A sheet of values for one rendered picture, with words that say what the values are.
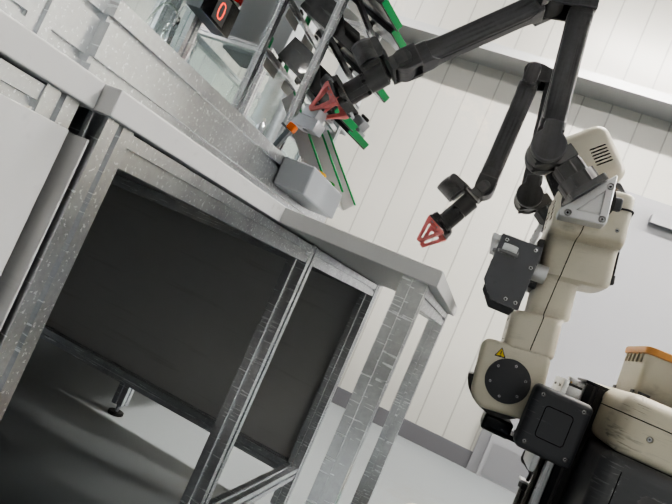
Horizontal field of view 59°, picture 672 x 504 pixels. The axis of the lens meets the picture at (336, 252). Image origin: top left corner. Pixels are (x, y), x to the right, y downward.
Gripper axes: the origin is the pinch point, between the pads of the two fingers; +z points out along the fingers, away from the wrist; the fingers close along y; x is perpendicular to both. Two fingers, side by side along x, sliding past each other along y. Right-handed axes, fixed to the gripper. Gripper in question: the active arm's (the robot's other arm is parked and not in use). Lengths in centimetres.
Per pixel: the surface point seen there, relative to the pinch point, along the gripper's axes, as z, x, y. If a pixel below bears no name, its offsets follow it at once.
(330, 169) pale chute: 6.8, 3.0, -22.3
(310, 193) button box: 2.2, 33.5, 22.6
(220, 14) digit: 4.9, -9.7, 32.2
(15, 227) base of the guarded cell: 14, 57, 82
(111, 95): 2, 47, 80
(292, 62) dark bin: 3.0, -25.3, -8.4
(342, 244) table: -2, 50, 30
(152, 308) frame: 97, -1, -57
